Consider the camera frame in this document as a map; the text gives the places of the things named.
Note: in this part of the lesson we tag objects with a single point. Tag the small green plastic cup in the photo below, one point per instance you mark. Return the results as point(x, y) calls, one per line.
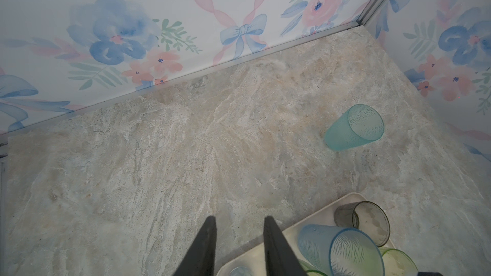
point(397, 263)

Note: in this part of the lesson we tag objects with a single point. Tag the tall green plastic cup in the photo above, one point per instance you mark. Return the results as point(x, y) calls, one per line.
point(310, 270)

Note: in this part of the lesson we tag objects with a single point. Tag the light blue plastic cup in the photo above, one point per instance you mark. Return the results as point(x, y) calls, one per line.
point(241, 271)

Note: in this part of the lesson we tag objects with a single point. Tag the beige plastic tray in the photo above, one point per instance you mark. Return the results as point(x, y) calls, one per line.
point(254, 259)

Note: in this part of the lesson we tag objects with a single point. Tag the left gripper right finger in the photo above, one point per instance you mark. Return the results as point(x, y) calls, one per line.
point(279, 257)

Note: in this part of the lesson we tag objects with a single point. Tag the small grey plastic cup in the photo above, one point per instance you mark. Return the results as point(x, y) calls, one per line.
point(367, 217)

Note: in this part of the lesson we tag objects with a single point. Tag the blue ribbed plastic cup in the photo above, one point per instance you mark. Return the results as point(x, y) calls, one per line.
point(340, 251)

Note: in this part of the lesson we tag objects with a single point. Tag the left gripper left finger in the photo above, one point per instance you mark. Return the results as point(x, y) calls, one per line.
point(200, 258)

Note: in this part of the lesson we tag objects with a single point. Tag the teal plastic cup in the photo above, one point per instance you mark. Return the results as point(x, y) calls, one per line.
point(360, 125)

